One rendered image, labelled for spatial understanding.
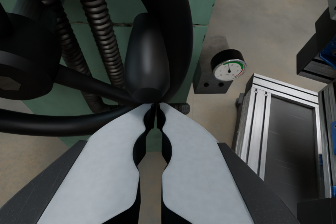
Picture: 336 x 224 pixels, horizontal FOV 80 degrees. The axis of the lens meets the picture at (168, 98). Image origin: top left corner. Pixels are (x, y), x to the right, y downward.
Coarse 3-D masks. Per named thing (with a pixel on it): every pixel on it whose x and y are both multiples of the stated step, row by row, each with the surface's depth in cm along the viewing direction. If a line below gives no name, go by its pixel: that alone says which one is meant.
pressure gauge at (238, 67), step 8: (216, 56) 37; (224, 56) 36; (232, 56) 36; (240, 56) 36; (216, 64) 37; (224, 64) 36; (232, 64) 36; (240, 64) 37; (216, 72) 38; (224, 72) 38; (232, 72) 38; (240, 72) 39; (224, 80) 40
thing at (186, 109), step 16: (48, 0) 19; (80, 0) 19; (96, 0) 19; (64, 16) 21; (96, 16) 20; (64, 32) 21; (96, 32) 22; (112, 32) 23; (64, 48) 23; (80, 48) 25; (112, 48) 24; (80, 64) 26; (112, 64) 25; (112, 80) 28; (96, 96) 31; (96, 112) 34
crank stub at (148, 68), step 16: (144, 16) 12; (144, 32) 11; (160, 32) 12; (128, 48) 11; (144, 48) 10; (160, 48) 11; (128, 64) 10; (144, 64) 10; (160, 64) 10; (128, 80) 10; (144, 80) 10; (160, 80) 10; (144, 96) 10; (160, 96) 10
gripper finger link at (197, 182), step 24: (168, 120) 10; (192, 120) 10; (168, 144) 9; (192, 144) 9; (216, 144) 9; (168, 168) 8; (192, 168) 8; (216, 168) 8; (168, 192) 7; (192, 192) 7; (216, 192) 7; (168, 216) 6; (192, 216) 6; (216, 216) 6; (240, 216) 6
